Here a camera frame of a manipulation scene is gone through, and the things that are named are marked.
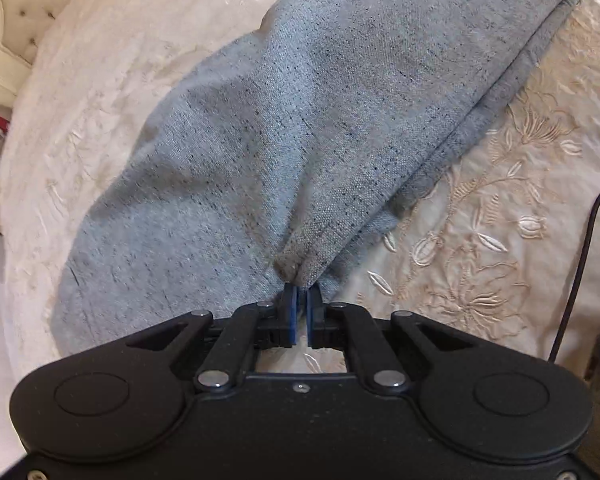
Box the grey speckled pants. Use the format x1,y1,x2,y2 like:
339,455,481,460
50,0,578,355

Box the cream embroidered bedspread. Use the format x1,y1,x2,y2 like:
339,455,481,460
0,0,600,377

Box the black cable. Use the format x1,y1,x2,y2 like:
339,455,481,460
547,180,600,365

